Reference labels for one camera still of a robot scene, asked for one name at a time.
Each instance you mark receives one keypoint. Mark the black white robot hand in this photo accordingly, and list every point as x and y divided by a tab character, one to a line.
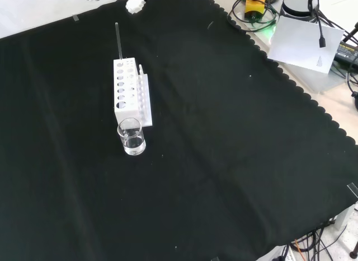
135	4

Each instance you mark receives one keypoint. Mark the clear glass rod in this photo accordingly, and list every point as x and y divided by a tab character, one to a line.
118	42

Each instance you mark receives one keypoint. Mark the white test tube rack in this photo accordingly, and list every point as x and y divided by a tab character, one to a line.
126	112

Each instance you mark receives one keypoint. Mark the clear tape strip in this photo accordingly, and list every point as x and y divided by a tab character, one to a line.
75	17
353	190

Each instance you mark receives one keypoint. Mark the yellow stop button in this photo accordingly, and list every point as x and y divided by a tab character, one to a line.
254	6

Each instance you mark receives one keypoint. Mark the black scalloped bench cloth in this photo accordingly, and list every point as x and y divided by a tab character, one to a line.
195	132

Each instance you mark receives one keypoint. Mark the small clear glass beaker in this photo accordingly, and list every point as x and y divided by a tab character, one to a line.
134	146

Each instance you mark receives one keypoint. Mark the black power adapter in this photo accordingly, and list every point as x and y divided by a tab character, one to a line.
346	52

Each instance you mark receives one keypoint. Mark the black tripod leg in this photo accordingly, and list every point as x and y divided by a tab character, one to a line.
351	37

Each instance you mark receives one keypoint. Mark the black tripod foot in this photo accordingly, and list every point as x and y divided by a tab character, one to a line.
355	100

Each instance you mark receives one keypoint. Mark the white power strip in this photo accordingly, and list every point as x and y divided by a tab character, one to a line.
285	254

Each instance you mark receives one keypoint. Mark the grey metal base plate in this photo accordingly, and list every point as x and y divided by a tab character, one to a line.
321	81

